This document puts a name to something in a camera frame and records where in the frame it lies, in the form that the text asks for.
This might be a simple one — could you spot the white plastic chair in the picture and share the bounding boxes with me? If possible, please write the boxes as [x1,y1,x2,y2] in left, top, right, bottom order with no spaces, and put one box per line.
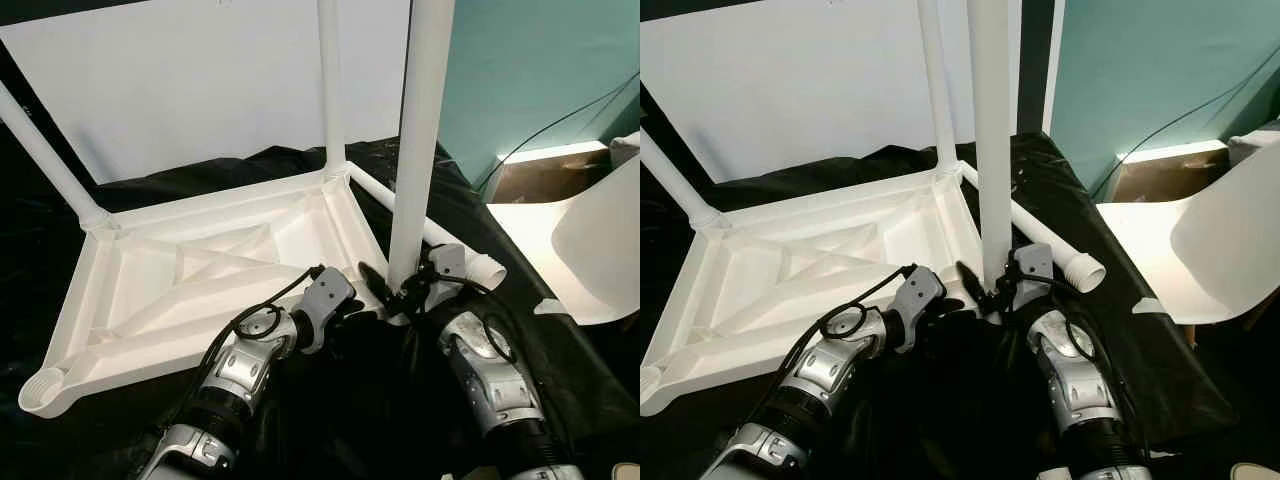
[485,150,640,327]
[1094,138,1280,327]

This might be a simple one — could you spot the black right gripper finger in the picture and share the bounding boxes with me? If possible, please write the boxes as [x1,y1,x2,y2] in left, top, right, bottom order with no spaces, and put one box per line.
[357,261,397,303]
[954,261,992,301]

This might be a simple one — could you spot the thin black wall cable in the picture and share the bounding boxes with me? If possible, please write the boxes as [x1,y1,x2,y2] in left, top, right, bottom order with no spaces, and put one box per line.
[1088,68,1280,201]
[475,70,640,198]

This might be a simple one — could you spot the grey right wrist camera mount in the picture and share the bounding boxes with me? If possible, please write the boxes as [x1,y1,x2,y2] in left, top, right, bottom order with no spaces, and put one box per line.
[427,242,467,288]
[1012,242,1055,288]

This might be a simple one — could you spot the white plastic table leg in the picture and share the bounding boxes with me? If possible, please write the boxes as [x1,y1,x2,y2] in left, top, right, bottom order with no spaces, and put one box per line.
[640,123,723,231]
[964,0,1024,293]
[959,164,1107,295]
[387,0,457,294]
[317,0,350,183]
[349,164,509,294]
[917,0,962,179]
[0,80,114,234]

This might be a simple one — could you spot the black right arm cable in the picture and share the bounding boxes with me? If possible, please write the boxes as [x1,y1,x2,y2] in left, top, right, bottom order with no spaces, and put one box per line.
[1018,274,1103,363]
[428,274,518,368]

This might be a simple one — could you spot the white plastic table top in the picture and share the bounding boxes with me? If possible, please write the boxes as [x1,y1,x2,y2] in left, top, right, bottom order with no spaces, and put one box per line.
[640,163,993,417]
[20,163,403,419]

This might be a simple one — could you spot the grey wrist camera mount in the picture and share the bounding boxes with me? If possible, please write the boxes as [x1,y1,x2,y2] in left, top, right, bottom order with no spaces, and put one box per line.
[298,267,357,353]
[427,242,467,288]
[888,267,947,353]
[1012,242,1055,288]

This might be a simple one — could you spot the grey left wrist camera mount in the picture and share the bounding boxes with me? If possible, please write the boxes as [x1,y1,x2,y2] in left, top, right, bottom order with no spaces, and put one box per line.
[298,267,357,353]
[888,267,947,353]

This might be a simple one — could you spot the brown cardboard box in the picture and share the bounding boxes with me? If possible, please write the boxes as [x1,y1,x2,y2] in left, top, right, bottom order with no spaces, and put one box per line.
[490,148,612,208]
[1099,148,1232,208]

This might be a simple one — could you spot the black plastic sheet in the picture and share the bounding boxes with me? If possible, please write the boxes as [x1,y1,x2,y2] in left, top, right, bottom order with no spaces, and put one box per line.
[0,130,640,480]
[640,130,1239,480]

